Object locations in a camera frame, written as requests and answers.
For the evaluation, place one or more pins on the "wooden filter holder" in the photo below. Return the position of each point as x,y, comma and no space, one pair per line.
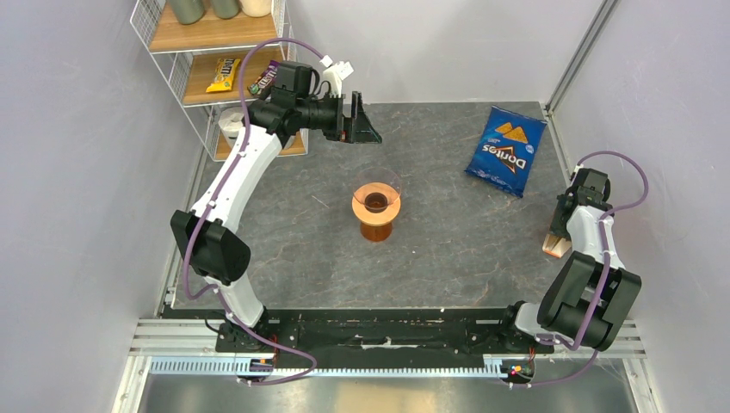
556,245

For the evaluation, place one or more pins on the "green jar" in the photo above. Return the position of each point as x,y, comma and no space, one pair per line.
225,9
187,12

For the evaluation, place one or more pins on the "white wire shelf rack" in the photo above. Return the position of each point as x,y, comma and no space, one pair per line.
187,57

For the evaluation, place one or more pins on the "amber glass carafe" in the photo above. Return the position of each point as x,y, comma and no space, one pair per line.
376,233

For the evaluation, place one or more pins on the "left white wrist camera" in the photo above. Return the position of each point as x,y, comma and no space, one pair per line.
335,73

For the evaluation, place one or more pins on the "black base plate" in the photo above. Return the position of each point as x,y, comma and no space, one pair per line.
391,339

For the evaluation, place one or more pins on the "blue Doritos chip bag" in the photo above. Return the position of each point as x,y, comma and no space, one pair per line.
506,150

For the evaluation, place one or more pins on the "white paper roll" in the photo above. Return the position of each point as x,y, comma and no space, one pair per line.
230,122

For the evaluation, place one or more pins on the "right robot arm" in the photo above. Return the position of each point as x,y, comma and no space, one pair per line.
590,298

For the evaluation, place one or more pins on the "yellow M&M's bag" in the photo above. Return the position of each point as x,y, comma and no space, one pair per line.
224,76

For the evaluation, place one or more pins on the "aluminium rail frame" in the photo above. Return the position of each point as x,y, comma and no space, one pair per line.
173,366

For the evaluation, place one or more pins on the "cream jar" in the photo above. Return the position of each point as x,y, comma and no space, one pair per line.
256,8

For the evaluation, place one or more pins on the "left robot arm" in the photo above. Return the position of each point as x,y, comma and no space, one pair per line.
299,98

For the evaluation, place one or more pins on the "purple candy bar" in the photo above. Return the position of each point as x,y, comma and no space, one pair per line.
264,80

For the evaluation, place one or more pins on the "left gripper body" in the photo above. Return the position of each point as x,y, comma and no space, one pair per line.
327,116

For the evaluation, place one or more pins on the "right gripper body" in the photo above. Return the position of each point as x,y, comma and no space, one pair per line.
557,226

